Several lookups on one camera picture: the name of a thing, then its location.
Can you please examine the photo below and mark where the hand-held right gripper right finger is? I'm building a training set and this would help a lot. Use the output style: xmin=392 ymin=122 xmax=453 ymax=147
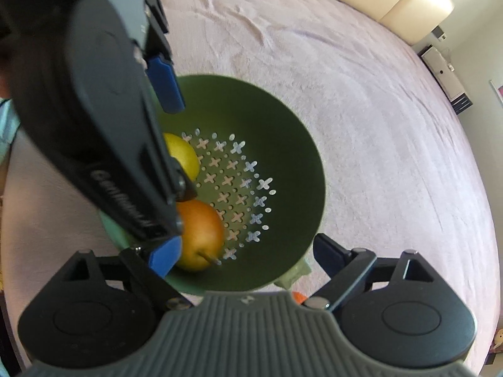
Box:
xmin=307 ymin=233 xmax=437 ymax=311

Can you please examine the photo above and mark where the cream padded headboard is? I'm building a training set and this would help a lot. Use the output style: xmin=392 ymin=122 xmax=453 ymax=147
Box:
xmin=261 ymin=0 xmax=456 ymax=46

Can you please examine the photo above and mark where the yellow-green pear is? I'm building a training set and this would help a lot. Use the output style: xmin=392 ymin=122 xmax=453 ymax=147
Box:
xmin=163 ymin=133 xmax=201 ymax=181

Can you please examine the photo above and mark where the pink fleece blanket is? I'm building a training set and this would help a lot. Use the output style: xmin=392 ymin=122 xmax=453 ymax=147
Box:
xmin=0 ymin=0 xmax=496 ymax=366

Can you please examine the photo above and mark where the red-orange pear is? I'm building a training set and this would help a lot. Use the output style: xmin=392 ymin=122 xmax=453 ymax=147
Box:
xmin=175 ymin=200 xmax=225 ymax=272

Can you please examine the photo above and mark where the white box appliance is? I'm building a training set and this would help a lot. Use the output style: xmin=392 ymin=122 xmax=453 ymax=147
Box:
xmin=421 ymin=45 xmax=466 ymax=101

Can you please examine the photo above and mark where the green colander bowl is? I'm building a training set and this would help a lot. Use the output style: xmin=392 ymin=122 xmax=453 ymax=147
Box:
xmin=96 ymin=74 xmax=327 ymax=296

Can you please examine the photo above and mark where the person's striped clothing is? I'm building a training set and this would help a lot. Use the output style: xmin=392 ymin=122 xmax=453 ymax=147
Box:
xmin=0 ymin=98 xmax=22 ymax=169

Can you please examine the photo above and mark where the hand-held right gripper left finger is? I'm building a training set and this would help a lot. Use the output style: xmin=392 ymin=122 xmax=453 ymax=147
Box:
xmin=59 ymin=238 xmax=195 ymax=311

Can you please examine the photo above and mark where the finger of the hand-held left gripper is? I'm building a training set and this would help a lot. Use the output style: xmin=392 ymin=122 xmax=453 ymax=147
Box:
xmin=137 ymin=0 xmax=185 ymax=112
xmin=134 ymin=98 xmax=197 ymax=236

